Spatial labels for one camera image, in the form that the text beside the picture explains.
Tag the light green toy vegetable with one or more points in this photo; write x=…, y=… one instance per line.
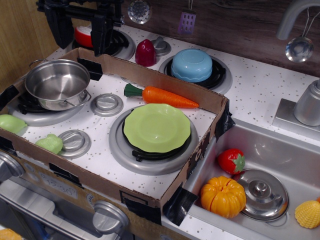
x=11, y=123

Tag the light blue plastic bowl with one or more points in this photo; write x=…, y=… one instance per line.
x=192, y=65

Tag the hanging metal ladle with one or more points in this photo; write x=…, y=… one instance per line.
x=301, y=48

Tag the yellow toy corn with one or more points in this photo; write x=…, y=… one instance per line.
x=307, y=214

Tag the black rear right burner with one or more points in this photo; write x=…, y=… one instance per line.
x=218, y=74

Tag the silver oven knob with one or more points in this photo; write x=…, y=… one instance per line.
x=108, y=218
x=10, y=166

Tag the black front left burner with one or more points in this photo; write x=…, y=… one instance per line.
x=29, y=104

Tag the silver toy faucet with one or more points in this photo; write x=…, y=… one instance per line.
x=301, y=117

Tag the hanging metal skimmer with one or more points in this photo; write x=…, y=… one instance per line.
x=139, y=11

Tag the hanging purple spatula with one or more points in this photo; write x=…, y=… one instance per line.
x=187, y=20

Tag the black front right burner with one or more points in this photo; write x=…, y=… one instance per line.
x=140, y=155

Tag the light green plastic plate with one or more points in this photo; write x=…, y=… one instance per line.
x=157, y=128

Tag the dark red toy vegetable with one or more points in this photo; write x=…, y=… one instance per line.
x=145, y=54

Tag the brown cardboard fence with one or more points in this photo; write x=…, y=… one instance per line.
x=97, y=174

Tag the red and white toy food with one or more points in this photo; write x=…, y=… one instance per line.
x=83, y=37

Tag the black burner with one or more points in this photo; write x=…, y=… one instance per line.
x=29, y=104
x=218, y=74
x=118, y=41
x=140, y=155

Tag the black rear left burner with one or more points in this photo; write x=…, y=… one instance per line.
x=118, y=41

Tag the red toy strawberry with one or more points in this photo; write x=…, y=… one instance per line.
x=232, y=161

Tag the stainless steel pot lid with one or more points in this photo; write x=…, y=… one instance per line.
x=267, y=199

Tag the light green toy broccoli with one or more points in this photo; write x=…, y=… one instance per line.
x=51, y=143

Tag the metal sink basin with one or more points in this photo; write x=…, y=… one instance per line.
x=280, y=173

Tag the orange toy carrot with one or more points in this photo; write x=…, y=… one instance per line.
x=154, y=95

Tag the orange toy pumpkin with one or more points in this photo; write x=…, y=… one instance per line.
x=223, y=196

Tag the silver stove knob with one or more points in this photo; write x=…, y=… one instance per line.
x=75, y=143
x=107, y=105
x=161, y=47

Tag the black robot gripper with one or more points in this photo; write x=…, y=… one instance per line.
x=59, y=15

